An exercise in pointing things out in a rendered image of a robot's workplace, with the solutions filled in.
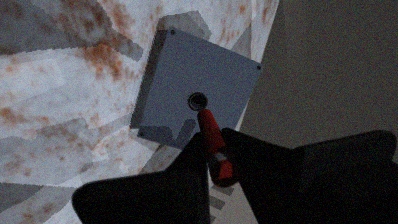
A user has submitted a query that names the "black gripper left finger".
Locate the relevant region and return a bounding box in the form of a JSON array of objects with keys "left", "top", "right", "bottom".
[{"left": 71, "top": 132, "right": 211, "bottom": 224}]

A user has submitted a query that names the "dark red peg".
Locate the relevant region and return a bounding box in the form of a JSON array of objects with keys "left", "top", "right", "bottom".
[{"left": 197, "top": 109, "right": 241, "bottom": 188}]

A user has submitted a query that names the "blue-grey square panel with hole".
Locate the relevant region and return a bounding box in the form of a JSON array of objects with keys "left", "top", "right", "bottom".
[{"left": 137, "top": 26, "right": 264, "bottom": 150}]

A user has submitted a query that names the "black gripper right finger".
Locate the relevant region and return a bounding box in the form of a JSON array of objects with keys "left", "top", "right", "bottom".
[{"left": 221, "top": 128, "right": 397, "bottom": 224}]

